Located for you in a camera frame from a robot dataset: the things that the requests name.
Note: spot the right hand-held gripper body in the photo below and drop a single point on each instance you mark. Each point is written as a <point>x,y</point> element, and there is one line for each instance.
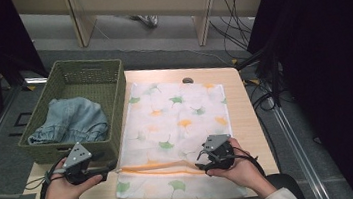
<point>218,151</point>

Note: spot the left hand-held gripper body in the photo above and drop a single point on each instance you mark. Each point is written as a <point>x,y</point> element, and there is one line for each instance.
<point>76,157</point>

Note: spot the light blue denim garment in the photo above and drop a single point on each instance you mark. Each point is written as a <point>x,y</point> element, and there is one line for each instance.
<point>69,120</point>

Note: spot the white leaf print laundry bag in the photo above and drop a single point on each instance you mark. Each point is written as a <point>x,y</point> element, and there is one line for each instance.
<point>170,120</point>

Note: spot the green woven basket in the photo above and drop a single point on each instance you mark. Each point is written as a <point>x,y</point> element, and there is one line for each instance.
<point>96,88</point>

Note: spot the person's right hand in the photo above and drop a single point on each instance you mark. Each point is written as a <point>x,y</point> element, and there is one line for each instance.
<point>243,169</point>

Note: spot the person's left hand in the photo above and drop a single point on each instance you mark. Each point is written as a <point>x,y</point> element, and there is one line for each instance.
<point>61,193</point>

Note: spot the black chair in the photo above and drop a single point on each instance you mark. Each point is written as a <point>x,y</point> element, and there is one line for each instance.
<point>288,184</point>

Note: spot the grey shoe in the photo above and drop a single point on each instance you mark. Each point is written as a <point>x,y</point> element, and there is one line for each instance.
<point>148,19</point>

